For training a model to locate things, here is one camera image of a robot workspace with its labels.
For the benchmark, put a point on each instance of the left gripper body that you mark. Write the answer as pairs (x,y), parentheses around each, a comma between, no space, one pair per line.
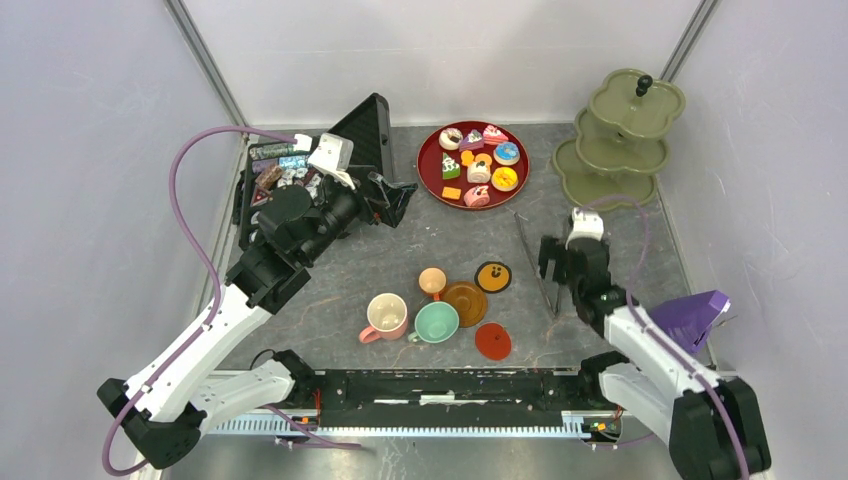
(341,205)

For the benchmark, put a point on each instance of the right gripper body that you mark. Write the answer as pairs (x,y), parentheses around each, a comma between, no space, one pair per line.
(561,270)

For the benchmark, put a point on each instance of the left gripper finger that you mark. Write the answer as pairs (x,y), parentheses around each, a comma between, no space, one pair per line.
(391,213)
(384,190)

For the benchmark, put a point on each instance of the pink roll cake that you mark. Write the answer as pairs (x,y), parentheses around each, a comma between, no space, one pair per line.
(477,197)

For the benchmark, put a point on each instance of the white roll cake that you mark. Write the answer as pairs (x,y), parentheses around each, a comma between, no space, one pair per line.
(478,173)

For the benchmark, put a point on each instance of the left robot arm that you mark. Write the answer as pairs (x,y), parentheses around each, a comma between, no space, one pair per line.
(167,407)

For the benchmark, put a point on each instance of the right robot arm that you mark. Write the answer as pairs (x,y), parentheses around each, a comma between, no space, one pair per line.
(711,426)

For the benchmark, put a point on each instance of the orange square cracker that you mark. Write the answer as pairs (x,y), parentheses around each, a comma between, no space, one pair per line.
(451,193)

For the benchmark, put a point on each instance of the orange smiley coaster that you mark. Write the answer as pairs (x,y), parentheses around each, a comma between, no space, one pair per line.
(493,277)

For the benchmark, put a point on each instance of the red round tray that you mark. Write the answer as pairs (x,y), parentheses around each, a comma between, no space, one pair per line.
(429,160)

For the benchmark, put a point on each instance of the white chocolate donut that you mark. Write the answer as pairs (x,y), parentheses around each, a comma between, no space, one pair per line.
(450,138)

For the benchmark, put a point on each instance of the orange bear cookie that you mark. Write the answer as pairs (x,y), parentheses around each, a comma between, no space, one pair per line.
(467,158)

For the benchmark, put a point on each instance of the yellow frosted donut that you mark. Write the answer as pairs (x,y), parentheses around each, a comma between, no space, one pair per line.
(504,179)

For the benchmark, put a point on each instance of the black open case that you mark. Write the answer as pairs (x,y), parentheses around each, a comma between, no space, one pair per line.
(273,165)

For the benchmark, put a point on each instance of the purple triangle cake slice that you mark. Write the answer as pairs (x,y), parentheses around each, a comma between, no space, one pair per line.
(474,140)

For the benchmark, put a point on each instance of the small orange cup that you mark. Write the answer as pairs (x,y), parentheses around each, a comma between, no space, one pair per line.
(432,281)

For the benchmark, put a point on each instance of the round orange cookie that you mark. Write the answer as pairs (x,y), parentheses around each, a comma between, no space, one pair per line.
(483,157)

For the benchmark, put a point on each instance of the brown saucer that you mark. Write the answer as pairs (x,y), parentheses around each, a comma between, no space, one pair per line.
(468,300)

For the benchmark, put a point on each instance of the blue frosted donut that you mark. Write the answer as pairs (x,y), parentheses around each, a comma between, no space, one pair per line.
(507,154)

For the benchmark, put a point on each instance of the pink strawberry cake slice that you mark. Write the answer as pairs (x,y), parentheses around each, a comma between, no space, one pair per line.
(494,136)

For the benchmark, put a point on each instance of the green three-tier stand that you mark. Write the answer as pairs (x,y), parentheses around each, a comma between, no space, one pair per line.
(620,144)

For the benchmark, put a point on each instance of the red round coaster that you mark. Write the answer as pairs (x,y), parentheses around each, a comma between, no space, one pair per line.
(493,341)

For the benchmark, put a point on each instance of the pink mug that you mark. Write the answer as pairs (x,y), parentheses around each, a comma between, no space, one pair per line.
(387,316)

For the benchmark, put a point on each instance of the purple plastic holder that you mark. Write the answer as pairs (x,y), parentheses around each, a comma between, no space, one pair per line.
(688,320)

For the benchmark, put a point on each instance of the mint green cup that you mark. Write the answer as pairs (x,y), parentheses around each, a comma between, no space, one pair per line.
(435,323)

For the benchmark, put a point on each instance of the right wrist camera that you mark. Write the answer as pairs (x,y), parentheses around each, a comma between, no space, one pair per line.
(585,224)

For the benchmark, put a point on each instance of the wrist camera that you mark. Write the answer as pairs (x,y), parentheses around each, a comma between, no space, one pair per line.
(332,156)
(585,224)

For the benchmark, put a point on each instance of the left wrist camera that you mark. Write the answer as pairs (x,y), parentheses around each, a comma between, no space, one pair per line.
(332,156)

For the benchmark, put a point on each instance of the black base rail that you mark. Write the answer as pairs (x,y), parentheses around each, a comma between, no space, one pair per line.
(466,398)

